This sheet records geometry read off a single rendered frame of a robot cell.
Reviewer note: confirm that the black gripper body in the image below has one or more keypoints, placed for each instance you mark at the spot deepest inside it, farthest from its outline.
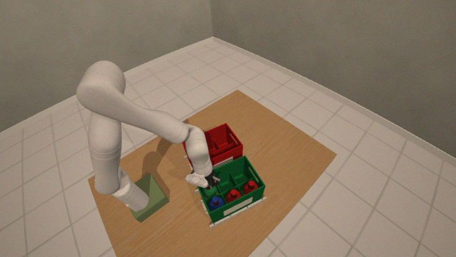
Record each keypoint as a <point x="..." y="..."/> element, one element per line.
<point x="210" y="177"/>

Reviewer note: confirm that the green crate with dividers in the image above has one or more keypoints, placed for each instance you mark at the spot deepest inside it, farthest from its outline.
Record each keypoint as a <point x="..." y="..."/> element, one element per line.
<point x="234" y="175"/>

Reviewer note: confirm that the blue bottle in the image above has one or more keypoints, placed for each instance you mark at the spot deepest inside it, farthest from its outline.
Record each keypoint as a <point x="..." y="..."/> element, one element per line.
<point x="215" y="203"/>

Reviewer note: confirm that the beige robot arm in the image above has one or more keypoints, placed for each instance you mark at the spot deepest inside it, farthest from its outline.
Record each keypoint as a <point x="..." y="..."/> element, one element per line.
<point x="101" y="90"/>

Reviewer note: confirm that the red crate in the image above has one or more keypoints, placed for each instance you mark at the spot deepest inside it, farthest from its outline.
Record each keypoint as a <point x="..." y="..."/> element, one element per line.
<point x="221" y="146"/>

